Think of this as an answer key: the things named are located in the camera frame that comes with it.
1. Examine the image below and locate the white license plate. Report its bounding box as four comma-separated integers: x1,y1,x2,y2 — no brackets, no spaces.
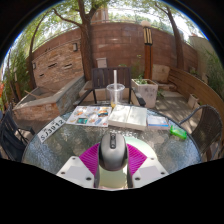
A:
36,115,67,144

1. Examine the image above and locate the small closed book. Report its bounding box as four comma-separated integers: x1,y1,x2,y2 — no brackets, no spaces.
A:
146,114,170,131

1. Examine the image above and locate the tall wooden post lamp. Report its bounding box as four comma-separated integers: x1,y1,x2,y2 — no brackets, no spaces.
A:
140,20,154,80

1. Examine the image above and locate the white wall box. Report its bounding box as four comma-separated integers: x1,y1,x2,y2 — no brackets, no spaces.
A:
96,57,109,69

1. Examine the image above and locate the open white book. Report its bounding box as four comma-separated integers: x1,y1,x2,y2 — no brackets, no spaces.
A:
107,104,148,132

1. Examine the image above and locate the thin leaning tree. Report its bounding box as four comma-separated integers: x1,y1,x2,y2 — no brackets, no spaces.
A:
154,1,186,71
27,13,51,89

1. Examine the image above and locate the forked tree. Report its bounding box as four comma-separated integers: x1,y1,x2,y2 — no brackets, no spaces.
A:
51,0,111,82

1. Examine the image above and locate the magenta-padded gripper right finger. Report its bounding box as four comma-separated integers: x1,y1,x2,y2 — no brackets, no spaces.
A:
126,143,169,189

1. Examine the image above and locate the beige stone slab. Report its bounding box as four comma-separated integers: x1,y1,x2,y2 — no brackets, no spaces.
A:
152,64,171,84

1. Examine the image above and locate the square concrete planter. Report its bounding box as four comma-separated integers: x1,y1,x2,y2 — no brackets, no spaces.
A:
130,74,159,109

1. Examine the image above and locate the dark wooden slatted chair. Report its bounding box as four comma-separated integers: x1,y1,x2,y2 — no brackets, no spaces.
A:
77,66,147,108

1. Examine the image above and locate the watercolour paint tray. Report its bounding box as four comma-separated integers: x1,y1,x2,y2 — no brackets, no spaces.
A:
65,105,113,128

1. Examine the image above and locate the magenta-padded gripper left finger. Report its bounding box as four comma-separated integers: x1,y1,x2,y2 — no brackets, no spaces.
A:
55,142,101,189

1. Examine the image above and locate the clear plastic cup with straw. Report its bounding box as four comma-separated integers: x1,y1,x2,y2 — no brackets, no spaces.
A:
105,69,126,108

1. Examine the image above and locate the dark wicker chair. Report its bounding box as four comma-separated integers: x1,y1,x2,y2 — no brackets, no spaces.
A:
179,104,224,163

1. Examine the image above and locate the grey and black computer mouse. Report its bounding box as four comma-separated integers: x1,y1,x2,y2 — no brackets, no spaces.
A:
98,132,129,172

